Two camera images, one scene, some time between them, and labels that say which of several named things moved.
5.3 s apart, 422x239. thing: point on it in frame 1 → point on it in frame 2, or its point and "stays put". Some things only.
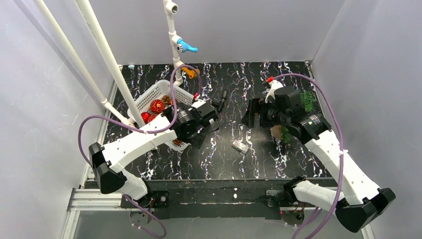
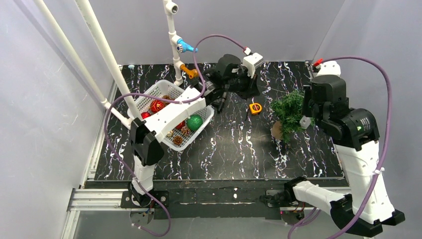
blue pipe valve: x=182 y=47 stays put
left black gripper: x=210 y=117 → x=250 y=85
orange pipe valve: x=190 y=72 stays put
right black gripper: x=256 y=112 → x=306 y=107
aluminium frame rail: x=86 y=199 stays put
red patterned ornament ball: x=158 y=106 stays put
